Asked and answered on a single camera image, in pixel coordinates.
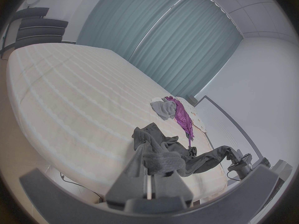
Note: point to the grey garment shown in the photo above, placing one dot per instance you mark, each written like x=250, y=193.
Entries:
x=163, y=108

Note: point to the grey bedside table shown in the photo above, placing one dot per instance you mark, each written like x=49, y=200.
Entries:
x=192, y=99

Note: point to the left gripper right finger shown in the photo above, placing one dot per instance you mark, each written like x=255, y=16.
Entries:
x=170, y=188

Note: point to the black T-shirt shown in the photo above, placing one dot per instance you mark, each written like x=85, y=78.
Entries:
x=163, y=155

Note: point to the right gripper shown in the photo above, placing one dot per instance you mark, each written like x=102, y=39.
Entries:
x=241, y=171

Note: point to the blue-green curtain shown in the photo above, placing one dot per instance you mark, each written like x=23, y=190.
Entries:
x=186, y=50
x=121, y=20

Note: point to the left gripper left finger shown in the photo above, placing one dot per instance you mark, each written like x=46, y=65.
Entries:
x=126, y=190

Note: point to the black chest of drawers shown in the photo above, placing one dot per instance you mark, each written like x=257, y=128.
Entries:
x=39, y=29

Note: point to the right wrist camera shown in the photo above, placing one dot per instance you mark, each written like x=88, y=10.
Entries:
x=247, y=159

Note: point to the bed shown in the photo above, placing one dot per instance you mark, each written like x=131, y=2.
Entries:
x=81, y=90

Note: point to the white garment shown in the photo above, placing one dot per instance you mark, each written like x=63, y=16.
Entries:
x=157, y=100

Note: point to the white printed pillow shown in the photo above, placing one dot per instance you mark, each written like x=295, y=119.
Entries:
x=196, y=115

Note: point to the purple satin garment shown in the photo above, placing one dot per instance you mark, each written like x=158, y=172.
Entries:
x=182, y=118

